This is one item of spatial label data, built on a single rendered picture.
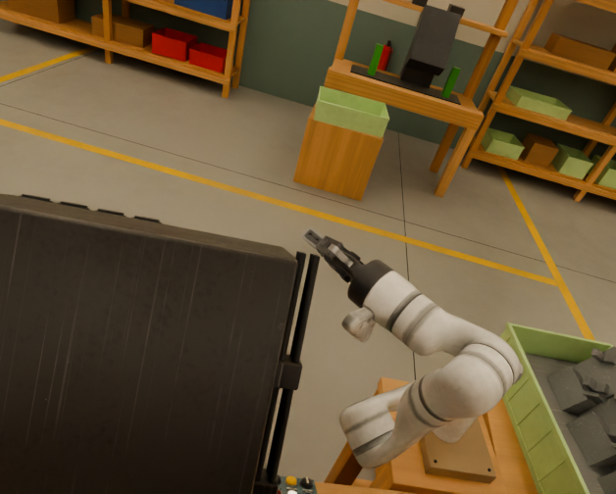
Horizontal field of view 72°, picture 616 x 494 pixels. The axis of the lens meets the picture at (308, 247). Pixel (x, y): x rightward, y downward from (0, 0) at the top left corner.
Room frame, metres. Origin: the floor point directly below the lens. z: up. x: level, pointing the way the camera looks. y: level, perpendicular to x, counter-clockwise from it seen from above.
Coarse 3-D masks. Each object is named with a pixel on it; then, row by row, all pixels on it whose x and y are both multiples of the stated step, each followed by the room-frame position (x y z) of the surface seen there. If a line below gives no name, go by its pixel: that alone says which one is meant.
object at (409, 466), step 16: (384, 384) 0.86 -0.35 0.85; (400, 384) 0.88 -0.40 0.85; (480, 416) 0.85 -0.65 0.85; (416, 448) 0.68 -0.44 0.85; (400, 464) 0.63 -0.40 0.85; (416, 464) 0.64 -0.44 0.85; (496, 464) 0.71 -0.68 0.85; (400, 480) 0.58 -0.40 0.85; (416, 480) 0.59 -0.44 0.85; (432, 480) 0.61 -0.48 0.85; (448, 480) 0.62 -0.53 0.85; (464, 480) 0.63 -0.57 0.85; (496, 480) 0.66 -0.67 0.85
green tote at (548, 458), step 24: (504, 336) 1.17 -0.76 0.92; (528, 336) 1.20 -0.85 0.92; (552, 336) 1.21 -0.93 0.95; (576, 336) 1.23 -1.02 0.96; (576, 360) 1.23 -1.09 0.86; (528, 384) 0.96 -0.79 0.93; (528, 408) 0.91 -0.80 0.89; (528, 432) 0.85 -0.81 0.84; (552, 432) 0.80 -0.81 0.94; (528, 456) 0.79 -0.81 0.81; (552, 456) 0.75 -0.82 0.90; (552, 480) 0.70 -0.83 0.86; (576, 480) 0.66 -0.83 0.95
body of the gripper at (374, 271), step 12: (336, 264) 0.51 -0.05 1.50; (360, 264) 0.50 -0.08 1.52; (372, 264) 0.50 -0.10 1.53; (384, 264) 0.51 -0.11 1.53; (348, 276) 0.52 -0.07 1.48; (360, 276) 0.48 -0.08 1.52; (372, 276) 0.48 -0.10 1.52; (348, 288) 0.48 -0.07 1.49; (360, 288) 0.47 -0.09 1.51; (360, 300) 0.46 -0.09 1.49
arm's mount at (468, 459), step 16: (432, 432) 0.72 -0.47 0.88; (480, 432) 0.76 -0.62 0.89; (432, 448) 0.67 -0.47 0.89; (448, 448) 0.69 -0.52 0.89; (464, 448) 0.70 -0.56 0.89; (480, 448) 0.72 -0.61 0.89; (432, 464) 0.63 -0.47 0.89; (448, 464) 0.64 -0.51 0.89; (464, 464) 0.66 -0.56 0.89; (480, 464) 0.67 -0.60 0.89; (480, 480) 0.64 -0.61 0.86
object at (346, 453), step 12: (348, 444) 0.86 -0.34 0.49; (348, 456) 0.82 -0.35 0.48; (336, 468) 0.85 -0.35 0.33; (348, 468) 0.82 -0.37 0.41; (360, 468) 0.82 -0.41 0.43; (384, 468) 0.64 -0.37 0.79; (336, 480) 0.81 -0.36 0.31; (348, 480) 0.82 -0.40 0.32; (360, 480) 0.88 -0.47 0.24; (384, 480) 0.61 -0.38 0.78
